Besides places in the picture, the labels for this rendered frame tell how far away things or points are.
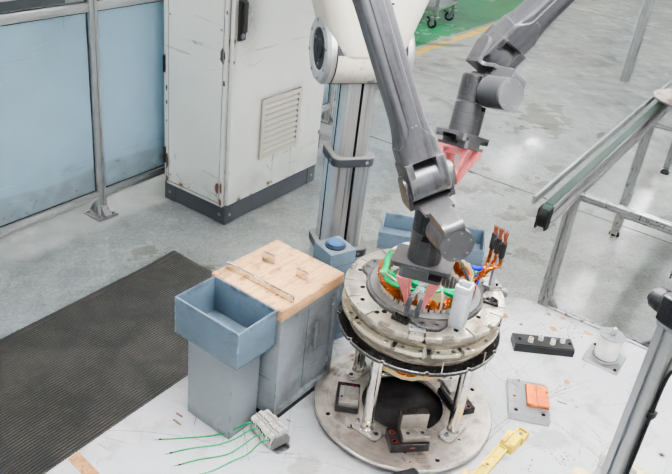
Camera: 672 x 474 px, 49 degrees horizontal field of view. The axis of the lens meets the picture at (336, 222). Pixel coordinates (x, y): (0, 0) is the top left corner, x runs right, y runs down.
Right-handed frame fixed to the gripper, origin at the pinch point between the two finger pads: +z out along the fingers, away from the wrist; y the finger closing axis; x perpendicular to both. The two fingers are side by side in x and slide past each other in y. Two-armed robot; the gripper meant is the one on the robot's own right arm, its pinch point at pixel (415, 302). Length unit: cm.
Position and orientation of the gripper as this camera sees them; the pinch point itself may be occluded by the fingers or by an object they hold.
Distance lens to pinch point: 131.0
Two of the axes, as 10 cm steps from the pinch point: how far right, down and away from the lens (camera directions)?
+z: -1.0, 8.7, 4.7
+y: 9.5, 2.3, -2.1
